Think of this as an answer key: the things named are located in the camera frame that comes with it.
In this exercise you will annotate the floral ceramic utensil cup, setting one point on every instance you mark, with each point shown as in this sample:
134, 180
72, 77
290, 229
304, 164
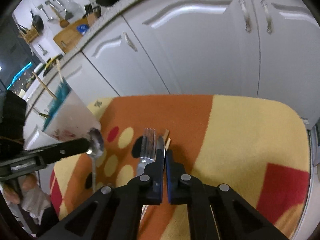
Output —
68, 117

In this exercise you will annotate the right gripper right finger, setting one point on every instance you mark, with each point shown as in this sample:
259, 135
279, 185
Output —
178, 182

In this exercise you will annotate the orange yellow patterned mat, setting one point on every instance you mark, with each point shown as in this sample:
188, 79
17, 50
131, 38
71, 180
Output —
260, 148

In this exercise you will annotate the small steel spoon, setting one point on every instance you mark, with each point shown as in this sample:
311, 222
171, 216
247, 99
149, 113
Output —
95, 151

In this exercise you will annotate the wooden chopstick pair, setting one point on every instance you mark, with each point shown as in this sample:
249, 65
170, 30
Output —
58, 66

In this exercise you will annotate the large steel spoon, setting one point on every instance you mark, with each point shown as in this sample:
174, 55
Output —
161, 146

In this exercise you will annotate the wooden cutting board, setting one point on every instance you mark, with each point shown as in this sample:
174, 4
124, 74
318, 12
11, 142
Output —
69, 37

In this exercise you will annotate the left hand white glove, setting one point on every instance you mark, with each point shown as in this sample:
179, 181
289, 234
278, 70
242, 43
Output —
34, 200

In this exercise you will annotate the white kitchen cabinets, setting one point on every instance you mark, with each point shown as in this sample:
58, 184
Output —
265, 49

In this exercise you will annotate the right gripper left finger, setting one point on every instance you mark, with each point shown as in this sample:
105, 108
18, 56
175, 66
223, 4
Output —
151, 181

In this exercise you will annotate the steel fork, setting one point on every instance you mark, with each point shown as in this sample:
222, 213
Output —
147, 150

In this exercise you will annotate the yellow black pot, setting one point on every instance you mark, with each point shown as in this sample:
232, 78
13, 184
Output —
51, 63

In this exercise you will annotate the wooden knife block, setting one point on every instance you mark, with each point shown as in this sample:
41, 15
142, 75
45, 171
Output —
29, 35

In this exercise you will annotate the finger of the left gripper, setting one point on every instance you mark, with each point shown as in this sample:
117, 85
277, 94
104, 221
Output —
33, 160

